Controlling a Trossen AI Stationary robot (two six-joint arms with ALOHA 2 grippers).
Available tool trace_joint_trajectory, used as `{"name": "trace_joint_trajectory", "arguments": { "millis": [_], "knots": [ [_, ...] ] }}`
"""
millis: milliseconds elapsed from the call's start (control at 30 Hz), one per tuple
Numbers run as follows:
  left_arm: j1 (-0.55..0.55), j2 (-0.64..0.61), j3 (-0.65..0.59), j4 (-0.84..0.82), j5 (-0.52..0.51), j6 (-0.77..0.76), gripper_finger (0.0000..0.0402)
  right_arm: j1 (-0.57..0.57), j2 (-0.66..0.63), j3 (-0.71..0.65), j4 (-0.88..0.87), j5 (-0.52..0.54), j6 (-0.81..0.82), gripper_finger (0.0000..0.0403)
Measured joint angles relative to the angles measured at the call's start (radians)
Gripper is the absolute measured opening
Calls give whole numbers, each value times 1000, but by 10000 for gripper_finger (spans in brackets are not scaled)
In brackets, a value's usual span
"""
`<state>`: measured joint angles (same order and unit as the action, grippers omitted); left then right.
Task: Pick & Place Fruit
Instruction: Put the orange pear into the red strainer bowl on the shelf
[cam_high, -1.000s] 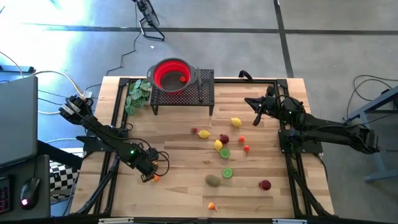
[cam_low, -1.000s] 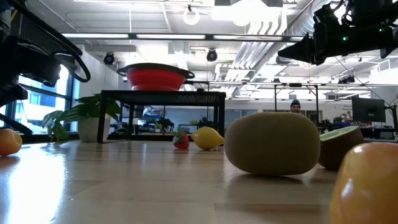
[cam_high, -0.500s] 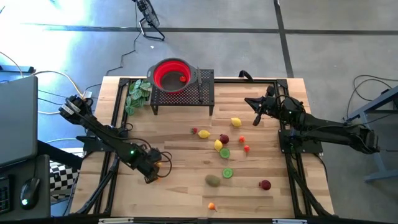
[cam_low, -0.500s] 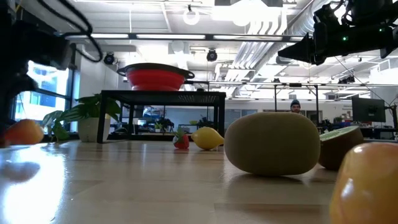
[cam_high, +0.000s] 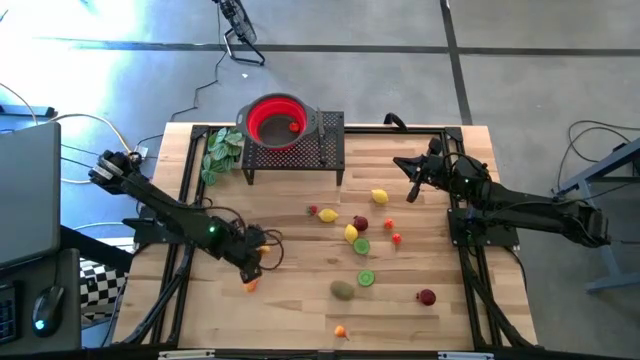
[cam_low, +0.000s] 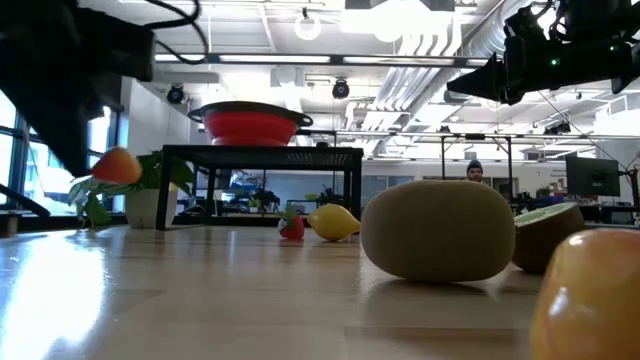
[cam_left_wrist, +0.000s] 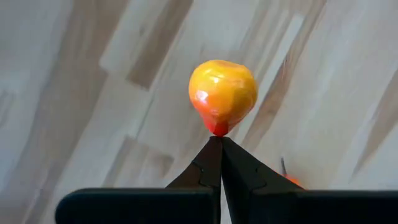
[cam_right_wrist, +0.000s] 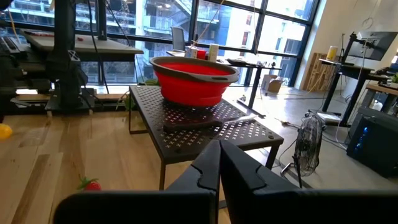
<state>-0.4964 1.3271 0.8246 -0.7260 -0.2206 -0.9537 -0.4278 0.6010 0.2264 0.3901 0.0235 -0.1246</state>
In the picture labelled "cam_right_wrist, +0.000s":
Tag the grey standing desk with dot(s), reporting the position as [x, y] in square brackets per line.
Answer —
[118, 49]

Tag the black desk monitor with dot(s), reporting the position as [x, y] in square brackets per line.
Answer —
[376, 45]

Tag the red collapsible colander bowl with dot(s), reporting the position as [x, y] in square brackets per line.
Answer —
[189, 90]

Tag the white paper roll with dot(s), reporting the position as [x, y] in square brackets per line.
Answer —
[213, 52]

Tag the white office chair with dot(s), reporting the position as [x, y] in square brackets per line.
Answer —
[178, 39]

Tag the cardboard box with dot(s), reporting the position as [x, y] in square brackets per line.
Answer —
[273, 84]

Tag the green potted plant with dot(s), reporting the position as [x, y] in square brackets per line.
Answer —
[127, 102]

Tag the yellow lemon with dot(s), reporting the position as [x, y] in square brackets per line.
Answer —
[4, 131]

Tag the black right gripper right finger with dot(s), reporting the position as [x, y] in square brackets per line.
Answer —
[248, 186]

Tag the white container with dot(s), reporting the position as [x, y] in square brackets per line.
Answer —
[193, 53]

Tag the wooden side table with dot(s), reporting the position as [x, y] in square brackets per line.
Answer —
[384, 88]

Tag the black office desk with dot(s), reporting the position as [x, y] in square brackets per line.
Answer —
[351, 70]

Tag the red cup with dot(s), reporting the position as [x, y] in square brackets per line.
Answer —
[201, 54]

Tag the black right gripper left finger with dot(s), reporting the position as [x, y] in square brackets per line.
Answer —
[199, 186]

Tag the black computer tower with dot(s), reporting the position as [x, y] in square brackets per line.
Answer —
[376, 143]

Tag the black backlit keyboard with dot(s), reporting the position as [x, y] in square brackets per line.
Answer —
[9, 46]

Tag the black floor fan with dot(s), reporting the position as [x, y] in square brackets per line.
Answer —
[308, 144]

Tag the wooden pallet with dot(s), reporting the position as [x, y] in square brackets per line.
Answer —
[314, 73]

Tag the black-legged office desk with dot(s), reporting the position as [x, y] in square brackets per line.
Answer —
[255, 90]

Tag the red strawberry green leaves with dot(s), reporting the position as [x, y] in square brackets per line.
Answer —
[90, 185]

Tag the black perforated metal shelf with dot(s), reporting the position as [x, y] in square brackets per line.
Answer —
[192, 143]

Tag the yellow roll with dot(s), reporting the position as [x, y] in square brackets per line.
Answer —
[332, 53]

